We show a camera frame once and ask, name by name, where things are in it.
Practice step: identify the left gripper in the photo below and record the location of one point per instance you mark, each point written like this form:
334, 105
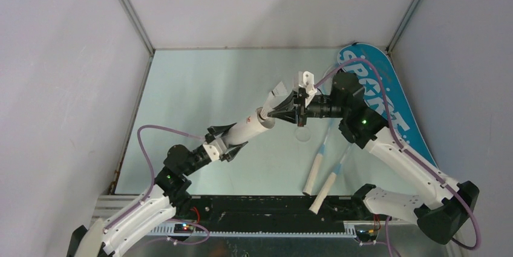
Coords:
218, 130

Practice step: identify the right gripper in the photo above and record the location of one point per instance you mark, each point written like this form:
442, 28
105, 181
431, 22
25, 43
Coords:
299, 112

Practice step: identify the white shuttlecock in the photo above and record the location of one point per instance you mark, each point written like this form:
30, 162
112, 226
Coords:
270, 104
279, 91

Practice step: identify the white shuttlecock tube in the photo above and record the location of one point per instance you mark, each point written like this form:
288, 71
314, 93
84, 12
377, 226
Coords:
250, 127

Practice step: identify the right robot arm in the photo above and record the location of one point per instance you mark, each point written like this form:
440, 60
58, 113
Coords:
441, 205

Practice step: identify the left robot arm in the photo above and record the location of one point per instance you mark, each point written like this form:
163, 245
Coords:
166, 195

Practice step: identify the blue badminton racket left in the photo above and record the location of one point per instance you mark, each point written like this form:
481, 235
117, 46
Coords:
308, 188

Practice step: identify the blue badminton racket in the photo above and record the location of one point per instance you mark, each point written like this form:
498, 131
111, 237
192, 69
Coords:
308, 188
316, 205

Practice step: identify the blue badminton racket right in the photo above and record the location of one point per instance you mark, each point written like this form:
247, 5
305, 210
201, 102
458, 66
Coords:
316, 205

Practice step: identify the clear tube lid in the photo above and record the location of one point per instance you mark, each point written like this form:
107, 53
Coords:
303, 134

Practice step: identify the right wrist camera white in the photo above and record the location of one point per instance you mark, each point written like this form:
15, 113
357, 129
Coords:
306, 80

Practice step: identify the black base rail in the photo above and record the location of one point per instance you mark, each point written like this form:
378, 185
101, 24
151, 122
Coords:
273, 214

